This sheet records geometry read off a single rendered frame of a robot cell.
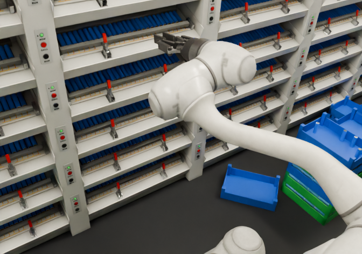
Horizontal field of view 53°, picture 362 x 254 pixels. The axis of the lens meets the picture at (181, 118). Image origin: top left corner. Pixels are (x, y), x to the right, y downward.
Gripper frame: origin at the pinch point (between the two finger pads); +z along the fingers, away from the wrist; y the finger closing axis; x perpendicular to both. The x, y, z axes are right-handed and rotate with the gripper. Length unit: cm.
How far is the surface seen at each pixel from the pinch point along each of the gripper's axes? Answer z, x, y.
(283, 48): 26, -28, 88
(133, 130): 30, -48, -3
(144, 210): 34, -99, -2
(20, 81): 21, -9, -45
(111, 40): 26.2, -3.7, -8.4
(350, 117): 0, -71, 119
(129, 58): 22.0, -11.1, -4.2
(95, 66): 21.7, -10.8, -18.3
